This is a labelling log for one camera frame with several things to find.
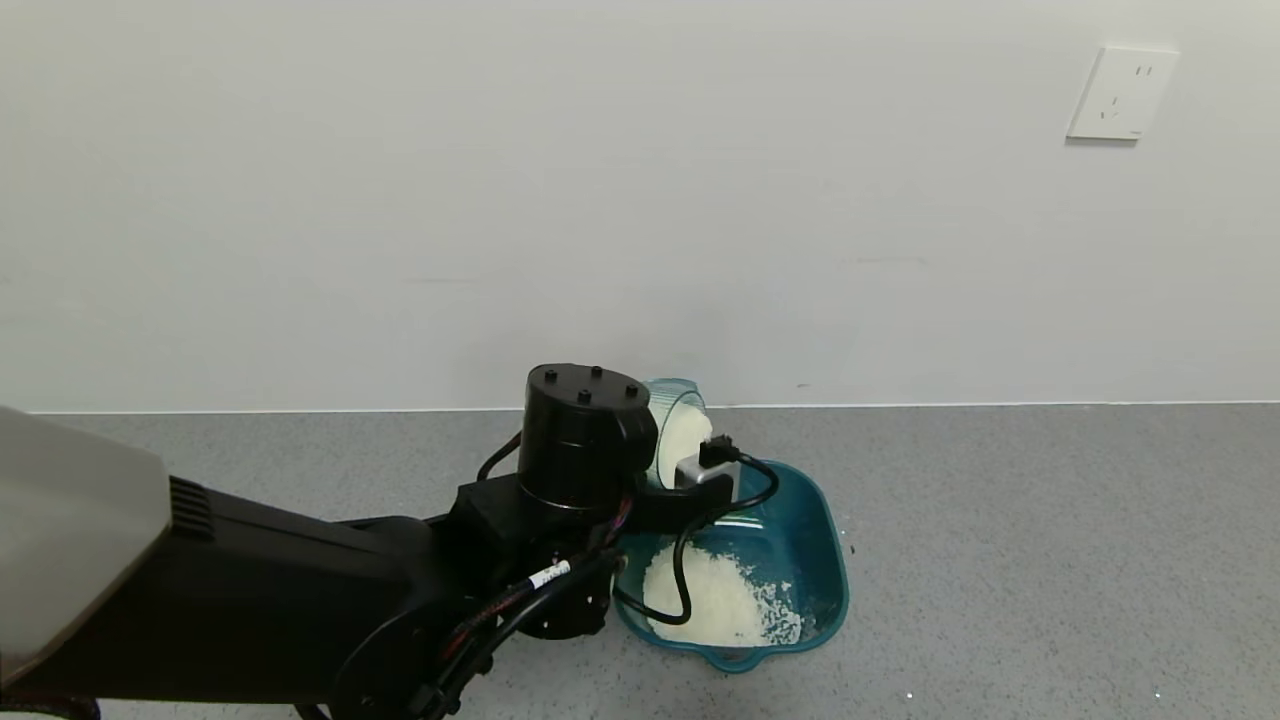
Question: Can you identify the clear ribbed teal plastic cup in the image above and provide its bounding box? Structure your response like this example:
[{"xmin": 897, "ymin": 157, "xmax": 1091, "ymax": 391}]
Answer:
[{"xmin": 640, "ymin": 377, "xmax": 714, "ymax": 491}]

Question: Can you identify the teal square plastic tray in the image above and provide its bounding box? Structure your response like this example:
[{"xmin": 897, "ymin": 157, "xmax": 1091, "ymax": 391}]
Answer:
[{"xmin": 612, "ymin": 458, "xmax": 851, "ymax": 674}]

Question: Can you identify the black camera cable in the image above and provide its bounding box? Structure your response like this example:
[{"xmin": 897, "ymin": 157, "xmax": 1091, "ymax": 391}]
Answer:
[{"xmin": 612, "ymin": 435, "xmax": 781, "ymax": 626}]

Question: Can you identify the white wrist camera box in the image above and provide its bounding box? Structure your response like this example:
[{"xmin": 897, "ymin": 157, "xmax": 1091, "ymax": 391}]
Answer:
[{"xmin": 676, "ymin": 455, "xmax": 742, "ymax": 493}]

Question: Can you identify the red black wire harness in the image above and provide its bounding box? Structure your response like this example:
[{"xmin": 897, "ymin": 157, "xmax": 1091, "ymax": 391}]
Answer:
[{"xmin": 400, "ymin": 520, "xmax": 641, "ymax": 720}]

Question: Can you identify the white wall socket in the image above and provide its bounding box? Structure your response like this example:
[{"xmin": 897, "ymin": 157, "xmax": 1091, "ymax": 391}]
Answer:
[{"xmin": 1066, "ymin": 47, "xmax": 1180, "ymax": 143}]

